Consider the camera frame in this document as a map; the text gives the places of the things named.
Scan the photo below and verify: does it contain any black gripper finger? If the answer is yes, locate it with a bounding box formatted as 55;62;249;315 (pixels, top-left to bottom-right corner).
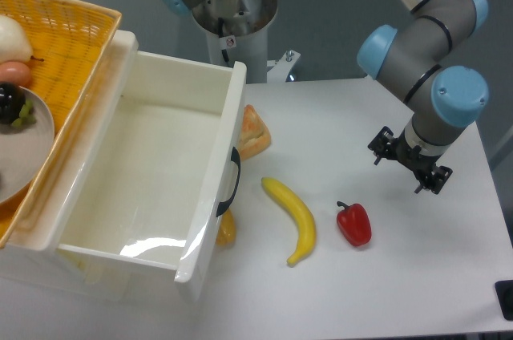
414;165;453;195
367;126;394;165

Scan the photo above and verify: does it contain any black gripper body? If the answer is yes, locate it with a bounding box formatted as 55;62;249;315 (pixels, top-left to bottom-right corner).
389;134;440;178

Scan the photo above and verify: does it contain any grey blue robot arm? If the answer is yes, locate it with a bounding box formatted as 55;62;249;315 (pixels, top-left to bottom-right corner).
162;0;489;193

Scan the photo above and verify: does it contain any red bell pepper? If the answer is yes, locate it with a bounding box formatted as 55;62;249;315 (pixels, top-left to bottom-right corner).
336;201;372;247

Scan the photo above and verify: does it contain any yellow banana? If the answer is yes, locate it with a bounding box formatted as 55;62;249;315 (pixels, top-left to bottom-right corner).
261;177;317;267

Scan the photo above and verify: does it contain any toast bread slice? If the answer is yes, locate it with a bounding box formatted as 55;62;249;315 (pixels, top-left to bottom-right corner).
237;105;271;161

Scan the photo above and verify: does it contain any black device at table edge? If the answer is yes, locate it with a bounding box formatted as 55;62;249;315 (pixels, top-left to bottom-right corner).
495;280;513;322

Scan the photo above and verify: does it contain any white open drawer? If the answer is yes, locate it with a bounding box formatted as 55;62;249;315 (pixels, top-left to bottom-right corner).
1;31;247;301

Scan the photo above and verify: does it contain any yellow woven basket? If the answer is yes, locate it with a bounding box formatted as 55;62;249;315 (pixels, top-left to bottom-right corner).
1;0;122;245

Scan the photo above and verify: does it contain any grey round plate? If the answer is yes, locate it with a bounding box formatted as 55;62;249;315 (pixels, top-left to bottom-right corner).
1;88;55;204

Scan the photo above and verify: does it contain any dark grape bunch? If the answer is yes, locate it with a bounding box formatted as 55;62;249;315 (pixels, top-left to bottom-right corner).
1;81;36;128

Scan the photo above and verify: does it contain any white pear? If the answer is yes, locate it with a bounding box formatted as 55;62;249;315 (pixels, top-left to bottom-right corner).
1;15;45;63

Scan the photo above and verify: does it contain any black drawer handle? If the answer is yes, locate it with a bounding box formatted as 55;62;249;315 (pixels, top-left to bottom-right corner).
216;147;241;217

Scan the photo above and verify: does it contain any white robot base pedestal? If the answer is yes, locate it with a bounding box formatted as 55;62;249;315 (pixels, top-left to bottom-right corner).
192;0;301;83

